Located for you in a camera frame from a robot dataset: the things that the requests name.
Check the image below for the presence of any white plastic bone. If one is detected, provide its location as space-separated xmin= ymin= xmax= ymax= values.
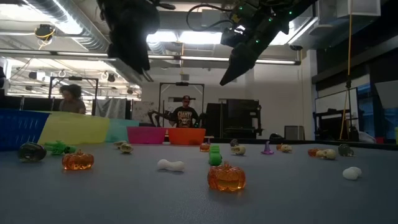
xmin=342 ymin=166 xmax=363 ymax=181
xmin=157 ymin=159 xmax=185 ymax=173

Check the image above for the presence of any long ceiling light bar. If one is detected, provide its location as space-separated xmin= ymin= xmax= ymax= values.
xmin=0 ymin=49 xmax=302 ymax=66

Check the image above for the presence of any white patterned sheet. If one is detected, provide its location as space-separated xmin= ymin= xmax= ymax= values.
xmin=132 ymin=100 xmax=160 ymax=126

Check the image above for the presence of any large silver ventilation duct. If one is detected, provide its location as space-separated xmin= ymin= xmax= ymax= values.
xmin=24 ymin=0 xmax=147 ymax=85

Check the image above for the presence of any gray ribbed box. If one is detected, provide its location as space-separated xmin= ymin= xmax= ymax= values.
xmin=284 ymin=125 xmax=305 ymax=141

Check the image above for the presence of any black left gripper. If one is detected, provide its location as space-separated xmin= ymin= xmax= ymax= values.
xmin=98 ymin=0 xmax=161 ymax=74

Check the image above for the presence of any white cloth bundle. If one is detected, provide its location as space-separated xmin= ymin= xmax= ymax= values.
xmin=357 ymin=130 xmax=377 ymax=144

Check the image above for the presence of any gray hanging curtain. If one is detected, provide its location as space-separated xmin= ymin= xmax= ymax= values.
xmin=96 ymin=98 xmax=127 ymax=119

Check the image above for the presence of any white ceiling unit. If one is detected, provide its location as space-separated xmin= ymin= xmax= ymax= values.
xmin=337 ymin=0 xmax=382 ymax=18

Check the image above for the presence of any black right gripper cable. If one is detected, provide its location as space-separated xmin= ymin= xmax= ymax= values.
xmin=185 ymin=2 xmax=237 ymax=32

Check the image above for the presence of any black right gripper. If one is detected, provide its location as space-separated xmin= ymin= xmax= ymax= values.
xmin=219 ymin=0 xmax=290 ymax=85

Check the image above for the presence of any ceiling cable reel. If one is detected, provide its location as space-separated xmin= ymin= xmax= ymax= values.
xmin=34 ymin=24 xmax=57 ymax=42

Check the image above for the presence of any white board panel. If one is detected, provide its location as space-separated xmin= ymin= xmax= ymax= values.
xmin=314 ymin=88 xmax=359 ymax=114

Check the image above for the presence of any black equipment rack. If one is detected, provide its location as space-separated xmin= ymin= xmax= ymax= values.
xmin=205 ymin=98 xmax=264 ymax=139

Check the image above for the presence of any teal plastic bin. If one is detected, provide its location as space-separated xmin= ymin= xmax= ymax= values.
xmin=104 ymin=118 xmax=141 ymax=144

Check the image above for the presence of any yellow hanging cord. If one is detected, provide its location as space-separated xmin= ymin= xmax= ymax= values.
xmin=339 ymin=14 xmax=354 ymax=141

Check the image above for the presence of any pink plastic bowl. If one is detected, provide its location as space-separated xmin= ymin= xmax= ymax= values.
xmin=126 ymin=126 xmax=168 ymax=145

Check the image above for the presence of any green plastic zombie hand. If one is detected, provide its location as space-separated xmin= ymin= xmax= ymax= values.
xmin=43 ymin=140 xmax=77 ymax=156
xmin=208 ymin=144 xmax=223 ymax=167

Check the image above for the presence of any purple translucent witch hat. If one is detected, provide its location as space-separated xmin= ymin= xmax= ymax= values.
xmin=261 ymin=141 xmax=275 ymax=156

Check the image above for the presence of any black cart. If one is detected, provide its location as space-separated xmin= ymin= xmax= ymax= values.
xmin=312 ymin=108 xmax=361 ymax=141

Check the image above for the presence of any yellow plastic bin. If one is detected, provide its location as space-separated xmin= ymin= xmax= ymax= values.
xmin=37 ymin=111 xmax=111 ymax=146

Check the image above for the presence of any orange plastic bowl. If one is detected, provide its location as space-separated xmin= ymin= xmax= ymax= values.
xmin=167 ymin=127 xmax=207 ymax=146

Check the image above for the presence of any blue plastic basket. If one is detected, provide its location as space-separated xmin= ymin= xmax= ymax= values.
xmin=0 ymin=108 xmax=51 ymax=152

